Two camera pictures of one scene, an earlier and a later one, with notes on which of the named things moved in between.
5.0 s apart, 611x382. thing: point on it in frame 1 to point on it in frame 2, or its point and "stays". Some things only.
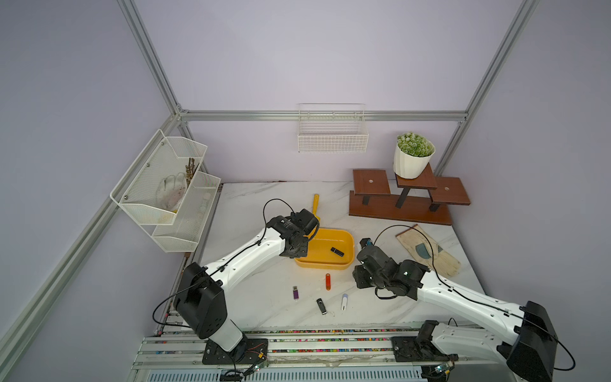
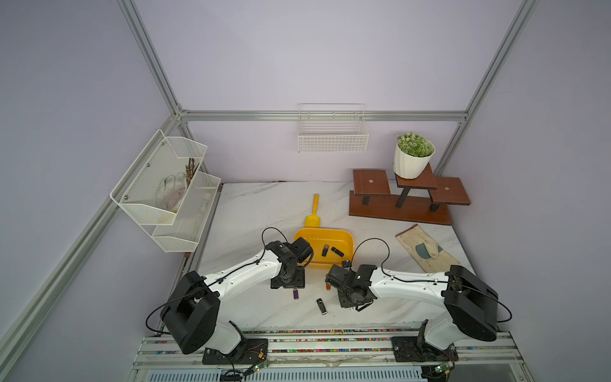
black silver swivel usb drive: (322, 307) stays
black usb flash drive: (337, 251) stays
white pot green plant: (412, 154) stays
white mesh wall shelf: (166, 194) stays
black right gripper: (359, 276) to (344, 301)
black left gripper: (303, 250) to (299, 281)
